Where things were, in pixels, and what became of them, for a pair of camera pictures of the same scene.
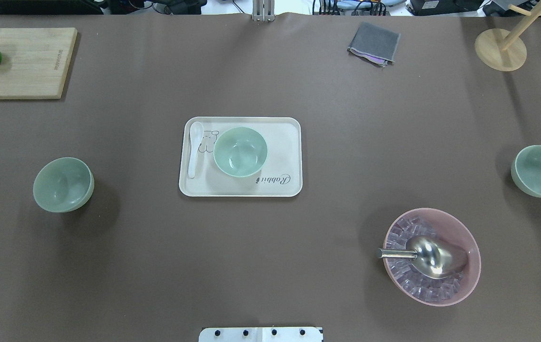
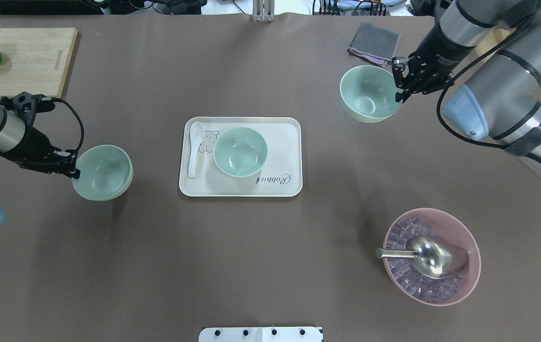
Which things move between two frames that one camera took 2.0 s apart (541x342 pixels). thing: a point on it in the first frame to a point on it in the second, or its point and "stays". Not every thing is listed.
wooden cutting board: (34, 64) stays
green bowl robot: (63, 184) to (106, 172)
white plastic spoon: (196, 131) stays
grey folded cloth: (376, 44) stays
